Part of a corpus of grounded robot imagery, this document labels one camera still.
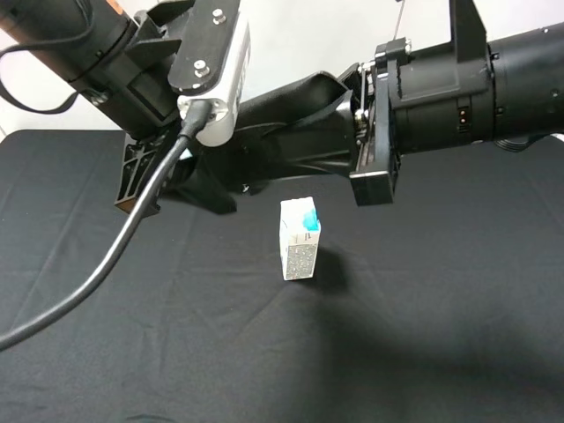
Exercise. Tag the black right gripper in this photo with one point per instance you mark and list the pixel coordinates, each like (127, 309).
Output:
(431, 99)

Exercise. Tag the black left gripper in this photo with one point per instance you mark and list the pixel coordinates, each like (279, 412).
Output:
(128, 82)

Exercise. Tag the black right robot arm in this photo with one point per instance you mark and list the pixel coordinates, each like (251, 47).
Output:
(528, 79)

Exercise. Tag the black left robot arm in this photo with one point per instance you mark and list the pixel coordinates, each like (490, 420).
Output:
(53, 31)

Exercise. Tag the white blue carton box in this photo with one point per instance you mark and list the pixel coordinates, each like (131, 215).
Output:
(299, 236)

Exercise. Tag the black tablecloth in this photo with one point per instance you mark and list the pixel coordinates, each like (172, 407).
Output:
(446, 306)

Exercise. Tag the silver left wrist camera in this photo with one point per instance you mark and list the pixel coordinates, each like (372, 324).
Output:
(211, 65)

